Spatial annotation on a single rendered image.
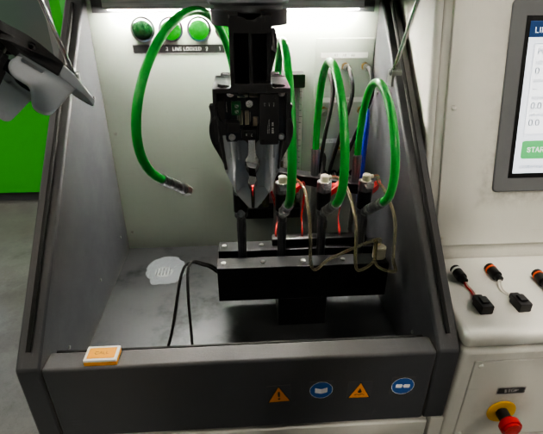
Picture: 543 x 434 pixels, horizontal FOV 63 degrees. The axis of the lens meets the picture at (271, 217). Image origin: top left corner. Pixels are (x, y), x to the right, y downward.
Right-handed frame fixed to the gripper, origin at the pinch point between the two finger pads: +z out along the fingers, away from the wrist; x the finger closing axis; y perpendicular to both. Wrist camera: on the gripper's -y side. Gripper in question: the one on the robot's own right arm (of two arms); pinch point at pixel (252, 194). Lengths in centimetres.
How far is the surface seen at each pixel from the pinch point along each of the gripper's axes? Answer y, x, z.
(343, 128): -15.7, 13.8, -2.9
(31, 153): -260, -153, 86
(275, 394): -2.8, 3.0, 37.8
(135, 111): -14.1, -15.6, -6.4
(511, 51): -34, 47, -11
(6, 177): -260, -175, 104
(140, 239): -57, -30, 39
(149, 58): -18.4, -13.7, -12.6
